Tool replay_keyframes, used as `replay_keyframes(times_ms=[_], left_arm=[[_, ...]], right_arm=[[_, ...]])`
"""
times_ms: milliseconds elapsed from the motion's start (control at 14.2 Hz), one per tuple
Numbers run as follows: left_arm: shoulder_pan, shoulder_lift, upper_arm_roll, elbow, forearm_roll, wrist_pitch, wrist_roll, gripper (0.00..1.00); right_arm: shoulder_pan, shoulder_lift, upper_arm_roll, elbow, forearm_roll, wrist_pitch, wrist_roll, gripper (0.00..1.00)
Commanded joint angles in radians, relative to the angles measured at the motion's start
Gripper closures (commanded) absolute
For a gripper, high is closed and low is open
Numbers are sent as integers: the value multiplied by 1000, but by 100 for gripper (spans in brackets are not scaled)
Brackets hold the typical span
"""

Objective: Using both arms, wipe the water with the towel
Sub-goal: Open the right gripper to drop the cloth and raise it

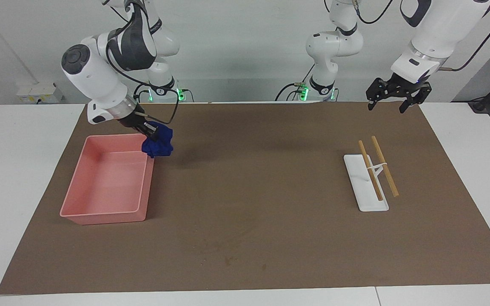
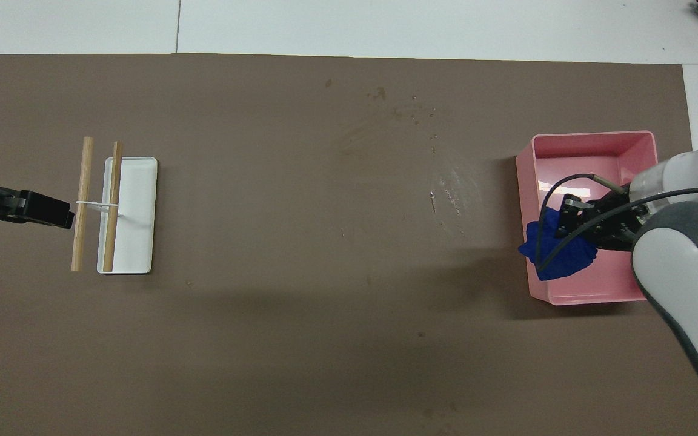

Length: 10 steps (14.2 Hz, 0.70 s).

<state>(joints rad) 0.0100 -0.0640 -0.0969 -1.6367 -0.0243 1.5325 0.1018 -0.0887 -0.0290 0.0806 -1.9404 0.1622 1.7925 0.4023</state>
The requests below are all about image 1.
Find black left base cables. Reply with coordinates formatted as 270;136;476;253
275;64;316;102

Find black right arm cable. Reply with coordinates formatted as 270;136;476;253
105;0;182;126

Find pink plastic bin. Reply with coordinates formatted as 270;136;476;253
60;133;156;225

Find brown table mat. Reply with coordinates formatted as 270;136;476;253
0;102;490;295

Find blue towel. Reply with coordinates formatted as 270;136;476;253
142;122;174;159

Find white power socket box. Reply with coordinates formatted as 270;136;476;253
17;84;63;104

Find wooden rack rod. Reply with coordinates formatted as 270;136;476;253
358;140;384;201
371;136;399;197

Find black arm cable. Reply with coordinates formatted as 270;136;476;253
105;0;182;126
439;0;490;71

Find white towel rack base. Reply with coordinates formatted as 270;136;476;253
344;154;389;212

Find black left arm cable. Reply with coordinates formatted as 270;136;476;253
439;0;490;71

